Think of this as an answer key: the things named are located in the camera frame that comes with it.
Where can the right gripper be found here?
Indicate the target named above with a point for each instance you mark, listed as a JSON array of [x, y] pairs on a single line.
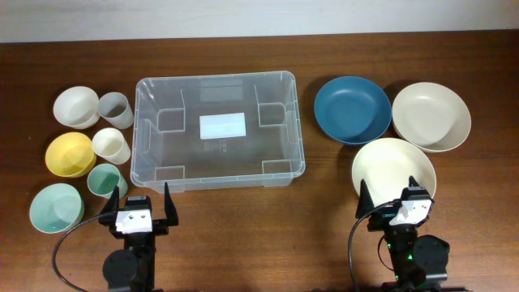
[[383, 217]]

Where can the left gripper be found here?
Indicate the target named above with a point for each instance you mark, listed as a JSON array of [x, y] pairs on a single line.
[[161, 226]]

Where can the cream plate front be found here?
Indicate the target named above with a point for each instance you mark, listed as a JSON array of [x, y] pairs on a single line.
[[386, 165]]

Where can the yellow small bowl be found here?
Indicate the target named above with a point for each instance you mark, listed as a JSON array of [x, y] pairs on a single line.
[[70, 155]]

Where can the beige plate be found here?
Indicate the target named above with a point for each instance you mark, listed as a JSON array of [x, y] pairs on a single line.
[[431, 116]]

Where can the dark blue plate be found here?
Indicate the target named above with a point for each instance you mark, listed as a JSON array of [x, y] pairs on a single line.
[[352, 110]]

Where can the clear plastic storage container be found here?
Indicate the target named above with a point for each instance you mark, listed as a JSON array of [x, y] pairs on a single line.
[[167, 147]]

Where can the white small bowl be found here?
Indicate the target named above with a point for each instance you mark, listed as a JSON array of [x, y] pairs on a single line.
[[76, 107]]

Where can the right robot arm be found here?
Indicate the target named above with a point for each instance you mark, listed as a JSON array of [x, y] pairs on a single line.
[[418, 262]]

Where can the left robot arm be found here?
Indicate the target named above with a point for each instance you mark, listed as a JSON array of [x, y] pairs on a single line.
[[132, 268]]

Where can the white label in container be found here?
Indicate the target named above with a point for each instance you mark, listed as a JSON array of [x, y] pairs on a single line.
[[221, 126]]

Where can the mint green plastic cup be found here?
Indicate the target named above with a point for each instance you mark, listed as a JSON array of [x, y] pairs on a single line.
[[103, 178]]

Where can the cream plastic cup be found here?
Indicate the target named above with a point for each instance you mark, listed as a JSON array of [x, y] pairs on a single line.
[[110, 144]]

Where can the mint green small bowl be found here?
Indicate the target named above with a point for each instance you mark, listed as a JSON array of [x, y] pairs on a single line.
[[56, 208]]

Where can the grey plastic cup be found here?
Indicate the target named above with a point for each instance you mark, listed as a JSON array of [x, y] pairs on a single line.
[[115, 109]]

